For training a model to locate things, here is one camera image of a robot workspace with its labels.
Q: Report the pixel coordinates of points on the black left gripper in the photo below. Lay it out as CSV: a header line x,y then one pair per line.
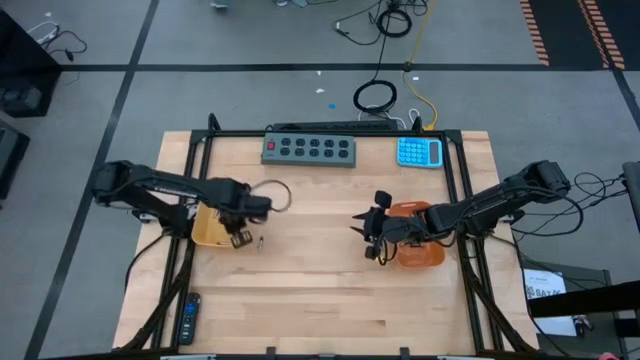
x,y
234,220

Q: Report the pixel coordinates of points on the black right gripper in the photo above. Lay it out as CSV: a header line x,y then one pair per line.
x,y
384,227

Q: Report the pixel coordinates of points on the yellow plastic bin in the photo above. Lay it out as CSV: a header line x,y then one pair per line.
x,y
207,232

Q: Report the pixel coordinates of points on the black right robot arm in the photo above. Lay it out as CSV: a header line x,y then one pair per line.
x,y
500,200

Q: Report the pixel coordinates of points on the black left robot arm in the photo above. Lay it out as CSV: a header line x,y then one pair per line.
x,y
170,185

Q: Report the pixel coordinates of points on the orange plastic bin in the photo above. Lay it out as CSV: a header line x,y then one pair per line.
x,y
425,255

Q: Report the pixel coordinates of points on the blue calculator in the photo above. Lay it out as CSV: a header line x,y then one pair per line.
x,y
419,152

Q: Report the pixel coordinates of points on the black remote control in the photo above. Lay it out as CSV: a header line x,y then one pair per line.
x,y
189,318

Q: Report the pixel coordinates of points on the grey power strip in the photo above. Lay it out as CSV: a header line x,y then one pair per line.
x,y
307,151

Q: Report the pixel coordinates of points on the long black power bar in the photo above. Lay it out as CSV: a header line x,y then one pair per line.
x,y
335,126

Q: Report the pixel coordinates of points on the white paper sign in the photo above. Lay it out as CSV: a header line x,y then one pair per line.
x,y
545,290

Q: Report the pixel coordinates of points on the black beam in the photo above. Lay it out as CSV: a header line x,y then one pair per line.
x,y
585,300

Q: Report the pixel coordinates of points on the black equipment case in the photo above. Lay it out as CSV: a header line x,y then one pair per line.
x,y
10,160

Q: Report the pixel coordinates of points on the black cabinet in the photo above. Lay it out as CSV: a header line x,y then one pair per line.
x,y
25,75

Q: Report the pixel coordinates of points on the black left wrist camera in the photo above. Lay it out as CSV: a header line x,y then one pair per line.
x,y
260,205

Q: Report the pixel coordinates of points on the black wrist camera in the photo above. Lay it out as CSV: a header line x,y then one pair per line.
x,y
407,229
260,205

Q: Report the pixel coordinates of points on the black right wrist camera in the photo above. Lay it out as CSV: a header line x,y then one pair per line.
x,y
407,229

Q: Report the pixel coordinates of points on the black metal frame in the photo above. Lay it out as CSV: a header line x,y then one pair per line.
x,y
325,133

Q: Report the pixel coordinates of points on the grey left arm base plate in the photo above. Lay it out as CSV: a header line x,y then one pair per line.
x,y
142,216

